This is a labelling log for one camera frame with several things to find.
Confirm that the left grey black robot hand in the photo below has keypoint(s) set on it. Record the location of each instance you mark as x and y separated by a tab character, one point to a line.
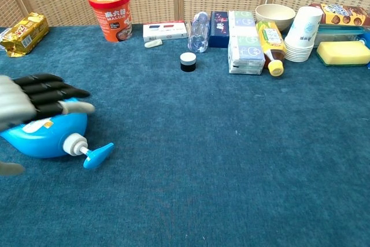
26	96

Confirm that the blue pump detergent bottle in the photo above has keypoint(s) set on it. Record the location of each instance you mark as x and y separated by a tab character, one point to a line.
52	143

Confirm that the gold snack packet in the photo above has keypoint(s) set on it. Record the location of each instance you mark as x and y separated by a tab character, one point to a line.
24	34

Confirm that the red instant noodle cup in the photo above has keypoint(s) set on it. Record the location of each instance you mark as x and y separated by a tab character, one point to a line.
114	15

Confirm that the small white wrapped candy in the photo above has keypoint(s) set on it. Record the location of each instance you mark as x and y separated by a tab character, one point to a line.
153	44

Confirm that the white flat box red blue print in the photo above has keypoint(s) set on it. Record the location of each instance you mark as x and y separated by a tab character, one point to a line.
164	31

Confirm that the black jar white lid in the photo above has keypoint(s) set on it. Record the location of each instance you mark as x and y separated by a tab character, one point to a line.
188	62

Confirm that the blue carpet table cover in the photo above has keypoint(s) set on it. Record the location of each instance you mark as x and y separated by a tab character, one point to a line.
185	157

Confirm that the clear plastic water bottle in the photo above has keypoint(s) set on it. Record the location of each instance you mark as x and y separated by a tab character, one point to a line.
199	34

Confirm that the dark blue box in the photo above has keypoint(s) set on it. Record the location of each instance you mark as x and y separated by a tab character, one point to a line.
219	28

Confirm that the green white tissue pack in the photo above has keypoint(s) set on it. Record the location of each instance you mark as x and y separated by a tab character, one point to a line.
242	22
245	54

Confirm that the tea bottle yellow cap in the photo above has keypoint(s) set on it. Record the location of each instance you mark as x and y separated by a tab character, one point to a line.
271	43

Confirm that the beige bowl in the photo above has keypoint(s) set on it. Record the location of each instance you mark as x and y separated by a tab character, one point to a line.
274	15

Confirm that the stack of white paper cups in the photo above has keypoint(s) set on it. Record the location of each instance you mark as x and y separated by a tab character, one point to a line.
303	33

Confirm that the clear container blue lid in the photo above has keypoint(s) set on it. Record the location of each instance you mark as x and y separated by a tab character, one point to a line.
338	34

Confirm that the yellow green sponge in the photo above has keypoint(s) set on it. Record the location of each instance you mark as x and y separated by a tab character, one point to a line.
342	51

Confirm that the chocolate cookie box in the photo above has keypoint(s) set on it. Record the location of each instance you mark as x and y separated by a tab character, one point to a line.
344	14

